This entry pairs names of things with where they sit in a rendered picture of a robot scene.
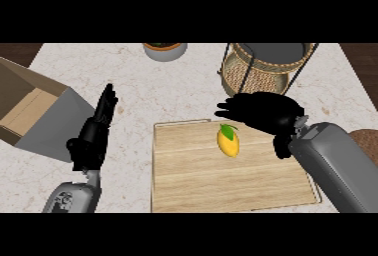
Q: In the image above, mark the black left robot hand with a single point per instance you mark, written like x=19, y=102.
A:
x=93, y=133

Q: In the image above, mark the open wooden grey drawer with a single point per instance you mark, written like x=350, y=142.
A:
x=34, y=106

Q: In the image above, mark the yellow lemon with green leaf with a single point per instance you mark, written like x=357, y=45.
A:
x=227, y=141

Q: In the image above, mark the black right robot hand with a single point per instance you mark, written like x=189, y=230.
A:
x=267, y=111

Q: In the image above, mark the grey plant pot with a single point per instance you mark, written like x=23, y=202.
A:
x=164, y=51

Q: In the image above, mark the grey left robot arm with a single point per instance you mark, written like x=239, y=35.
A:
x=74, y=196

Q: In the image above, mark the brown round woven object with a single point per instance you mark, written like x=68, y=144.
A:
x=366, y=141

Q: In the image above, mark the pale wooden tray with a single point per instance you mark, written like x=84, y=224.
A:
x=230, y=176

